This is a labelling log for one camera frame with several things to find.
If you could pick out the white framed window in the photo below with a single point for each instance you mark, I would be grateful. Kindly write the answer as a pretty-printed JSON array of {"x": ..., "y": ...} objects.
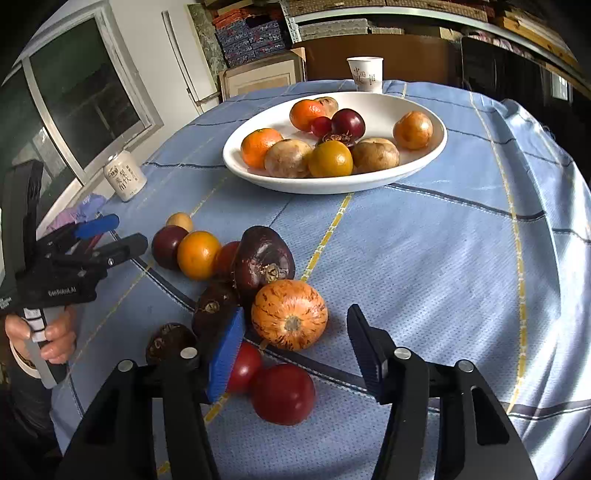
[{"x": 87, "y": 101}]

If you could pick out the white drink can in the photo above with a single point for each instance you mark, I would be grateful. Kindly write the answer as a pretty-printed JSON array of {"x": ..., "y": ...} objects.
[{"x": 124, "y": 177}]

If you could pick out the small yellow fruit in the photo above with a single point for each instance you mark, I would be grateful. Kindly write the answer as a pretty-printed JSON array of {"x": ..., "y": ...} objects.
[{"x": 179, "y": 221}]

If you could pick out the white wooden slat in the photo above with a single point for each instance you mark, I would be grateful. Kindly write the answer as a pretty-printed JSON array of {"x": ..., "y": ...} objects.
[{"x": 182, "y": 55}]

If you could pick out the small red plum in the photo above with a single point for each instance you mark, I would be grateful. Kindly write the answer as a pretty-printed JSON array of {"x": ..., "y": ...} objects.
[{"x": 321, "y": 127}]

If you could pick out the golden pepino melon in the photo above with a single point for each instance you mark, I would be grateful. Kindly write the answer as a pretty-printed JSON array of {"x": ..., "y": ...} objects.
[{"x": 413, "y": 130}]

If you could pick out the blue striped tablecloth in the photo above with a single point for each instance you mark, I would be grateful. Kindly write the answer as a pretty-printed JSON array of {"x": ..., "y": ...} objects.
[{"x": 415, "y": 277}]

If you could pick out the tangerine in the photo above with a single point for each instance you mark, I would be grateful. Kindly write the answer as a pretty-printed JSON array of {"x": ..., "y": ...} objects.
[{"x": 259, "y": 147}]

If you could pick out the stack of patterned flat boxes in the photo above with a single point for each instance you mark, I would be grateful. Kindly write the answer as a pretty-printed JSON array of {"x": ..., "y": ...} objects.
[{"x": 332, "y": 30}]

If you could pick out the person's left hand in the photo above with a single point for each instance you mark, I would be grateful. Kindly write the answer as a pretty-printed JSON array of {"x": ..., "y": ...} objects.
[{"x": 60, "y": 339}]

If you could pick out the white paper cup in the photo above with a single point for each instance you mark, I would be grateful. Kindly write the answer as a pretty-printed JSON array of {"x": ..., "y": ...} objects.
[{"x": 365, "y": 74}]

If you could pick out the yellow orange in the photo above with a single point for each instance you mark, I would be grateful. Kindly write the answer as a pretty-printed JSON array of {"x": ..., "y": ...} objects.
[
  {"x": 198, "y": 254},
  {"x": 330, "y": 159}
]

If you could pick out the pile of blue patterned boxes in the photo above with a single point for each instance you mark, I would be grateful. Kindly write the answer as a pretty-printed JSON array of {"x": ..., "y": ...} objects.
[{"x": 249, "y": 39}]

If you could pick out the brown wooden board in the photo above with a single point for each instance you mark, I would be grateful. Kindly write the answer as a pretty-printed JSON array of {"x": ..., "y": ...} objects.
[{"x": 323, "y": 60}]

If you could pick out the white plate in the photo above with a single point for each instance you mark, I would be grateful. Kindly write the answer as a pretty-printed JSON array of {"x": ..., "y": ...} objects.
[{"x": 401, "y": 164}]

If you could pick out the person's left forearm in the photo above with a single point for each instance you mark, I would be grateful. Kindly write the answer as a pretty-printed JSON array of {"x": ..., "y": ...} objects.
[{"x": 25, "y": 406}]

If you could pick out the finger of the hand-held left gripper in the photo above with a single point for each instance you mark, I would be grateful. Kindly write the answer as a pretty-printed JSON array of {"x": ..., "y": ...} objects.
[
  {"x": 94, "y": 226},
  {"x": 122, "y": 249}
]

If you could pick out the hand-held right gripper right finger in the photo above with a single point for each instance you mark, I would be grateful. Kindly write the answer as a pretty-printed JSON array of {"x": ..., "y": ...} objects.
[{"x": 367, "y": 353}]

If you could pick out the pink cloth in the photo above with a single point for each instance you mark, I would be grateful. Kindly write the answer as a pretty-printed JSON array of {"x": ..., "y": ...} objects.
[{"x": 64, "y": 218}]

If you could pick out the white metal shelf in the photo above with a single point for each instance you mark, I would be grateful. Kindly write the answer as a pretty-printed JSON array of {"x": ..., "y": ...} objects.
[{"x": 392, "y": 15}]

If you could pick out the marble slab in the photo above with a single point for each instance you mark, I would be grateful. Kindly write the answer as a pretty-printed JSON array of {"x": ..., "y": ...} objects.
[{"x": 205, "y": 41}]

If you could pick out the black panel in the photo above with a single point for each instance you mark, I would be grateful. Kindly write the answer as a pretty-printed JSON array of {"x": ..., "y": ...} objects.
[{"x": 503, "y": 69}]

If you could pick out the wooden picture frame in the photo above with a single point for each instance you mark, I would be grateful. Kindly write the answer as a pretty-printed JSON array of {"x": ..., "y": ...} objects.
[{"x": 258, "y": 76}]

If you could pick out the dark red smartphone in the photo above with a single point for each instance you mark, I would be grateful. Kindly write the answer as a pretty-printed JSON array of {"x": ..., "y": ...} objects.
[{"x": 95, "y": 241}]

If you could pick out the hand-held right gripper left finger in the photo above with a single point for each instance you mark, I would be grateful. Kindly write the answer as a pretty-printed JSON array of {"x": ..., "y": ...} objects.
[{"x": 226, "y": 355}]

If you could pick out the striped pepino melon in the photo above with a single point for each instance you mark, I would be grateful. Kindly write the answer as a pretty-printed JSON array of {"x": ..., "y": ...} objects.
[{"x": 289, "y": 314}]

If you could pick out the pale pepino melon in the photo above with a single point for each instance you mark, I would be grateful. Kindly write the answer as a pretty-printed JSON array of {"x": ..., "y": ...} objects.
[
  {"x": 287, "y": 159},
  {"x": 376, "y": 155},
  {"x": 328, "y": 104}
]

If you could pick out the red tomato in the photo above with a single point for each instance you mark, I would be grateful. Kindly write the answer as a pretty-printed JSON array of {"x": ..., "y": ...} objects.
[
  {"x": 282, "y": 393},
  {"x": 226, "y": 261},
  {"x": 244, "y": 367}
]

